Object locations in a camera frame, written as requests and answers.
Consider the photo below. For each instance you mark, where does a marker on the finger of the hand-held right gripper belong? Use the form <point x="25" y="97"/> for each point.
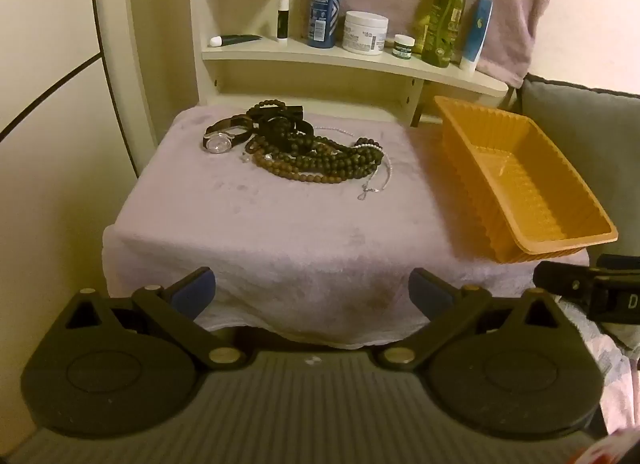
<point x="560" y="279"/>

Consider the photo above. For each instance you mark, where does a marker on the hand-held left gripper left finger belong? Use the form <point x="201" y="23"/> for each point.
<point x="192" y="289"/>

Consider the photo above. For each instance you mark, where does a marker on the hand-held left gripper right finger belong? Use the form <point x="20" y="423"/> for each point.
<point x="427" y="291"/>

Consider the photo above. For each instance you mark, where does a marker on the orange plastic tray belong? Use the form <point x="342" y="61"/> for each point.
<point x="525" y="179"/>

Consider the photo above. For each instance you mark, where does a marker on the silver-faced wristwatch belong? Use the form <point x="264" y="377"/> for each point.
<point x="218" y="143"/>

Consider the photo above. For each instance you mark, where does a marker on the lavender fleece blanket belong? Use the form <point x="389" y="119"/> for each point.
<point x="275" y="234"/>

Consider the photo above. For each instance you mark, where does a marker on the grey cushion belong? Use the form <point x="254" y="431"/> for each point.
<point x="590" y="144"/>

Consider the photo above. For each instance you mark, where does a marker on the small green-labelled jar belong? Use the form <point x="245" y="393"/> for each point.
<point x="404" y="48"/>

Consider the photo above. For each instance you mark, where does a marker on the cream wooden shelf unit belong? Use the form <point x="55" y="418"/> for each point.
<point x="280" y="52"/>

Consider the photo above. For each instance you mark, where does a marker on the black tube with white cap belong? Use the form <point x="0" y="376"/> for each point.
<point x="240" y="38"/>

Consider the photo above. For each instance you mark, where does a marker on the blue and white tube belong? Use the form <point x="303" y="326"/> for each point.
<point x="477" y="29"/>

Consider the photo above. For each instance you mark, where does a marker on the white cream jar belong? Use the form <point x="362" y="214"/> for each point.
<point x="365" y="34"/>

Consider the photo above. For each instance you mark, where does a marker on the olive green spray bottle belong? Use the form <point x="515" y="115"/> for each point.
<point x="442" y="24"/>

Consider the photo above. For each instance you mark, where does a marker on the black and white lip balm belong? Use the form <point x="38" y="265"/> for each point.
<point x="283" y="22"/>

